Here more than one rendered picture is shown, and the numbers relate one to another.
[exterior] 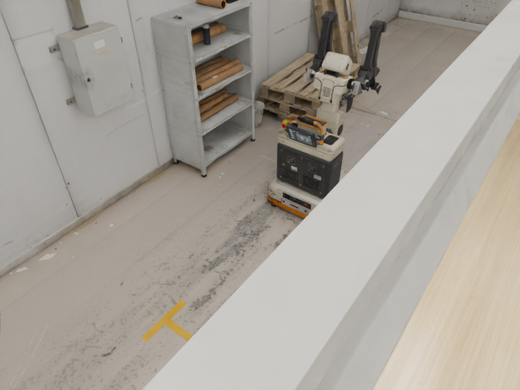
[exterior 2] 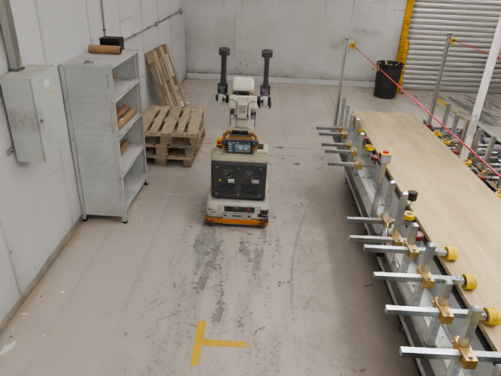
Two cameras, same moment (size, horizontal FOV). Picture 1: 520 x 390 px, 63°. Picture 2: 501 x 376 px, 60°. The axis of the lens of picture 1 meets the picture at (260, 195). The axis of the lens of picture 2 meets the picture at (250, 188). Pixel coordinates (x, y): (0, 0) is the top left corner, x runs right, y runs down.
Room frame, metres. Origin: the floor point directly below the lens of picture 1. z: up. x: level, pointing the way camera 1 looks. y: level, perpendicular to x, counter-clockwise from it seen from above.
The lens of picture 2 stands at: (-0.11, 1.74, 2.35)
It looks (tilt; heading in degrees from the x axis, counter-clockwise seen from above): 27 degrees down; 324
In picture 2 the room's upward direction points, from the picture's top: 3 degrees clockwise
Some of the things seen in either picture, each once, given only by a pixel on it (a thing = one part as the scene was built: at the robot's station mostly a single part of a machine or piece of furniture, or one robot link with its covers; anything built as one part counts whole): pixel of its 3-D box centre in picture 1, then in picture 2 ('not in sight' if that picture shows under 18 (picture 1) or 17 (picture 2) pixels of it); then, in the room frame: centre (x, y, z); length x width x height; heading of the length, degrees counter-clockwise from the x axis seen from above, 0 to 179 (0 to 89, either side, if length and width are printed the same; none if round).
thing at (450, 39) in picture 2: not in sight; (440, 85); (2.64, -2.81, 1.25); 0.15 x 0.08 x 1.10; 144
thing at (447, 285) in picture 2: not in sight; (436, 319); (0.63, 0.05, 0.86); 0.04 x 0.04 x 0.48; 54
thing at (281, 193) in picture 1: (296, 200); (239, 209); (2.93, -0.33, 0.23); 0.41 x 0.02 x 0.08; 54
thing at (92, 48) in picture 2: (210, 1); (104, 49); (4.17, 0.44, 1.59); 0.30 x 0.08 x 0.08; 54
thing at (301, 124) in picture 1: (312, 127); (240, 139); (3.11, -0.44, 0.87); 0.23 x 0.15 x 0.11; 54
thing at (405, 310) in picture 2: not in sight; (439, 312); (0.62, 0.09, 0.95); 0.50 x 0.04 x 0.04; 54
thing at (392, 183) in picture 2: not in sight; (386, 211); (1.44, -0.54, 0.89); 0.04 x 0.04 x 0.48; 54
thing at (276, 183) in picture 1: (313, 187); (238, 199); (3.21, -0.51, 0.16); 0.67 x 0.64 x 0.25; 144
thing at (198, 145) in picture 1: (210, 88); (110, 134); (4.08, 0.50, 0.78); 0.90 x 0.45 x 1.55; 144
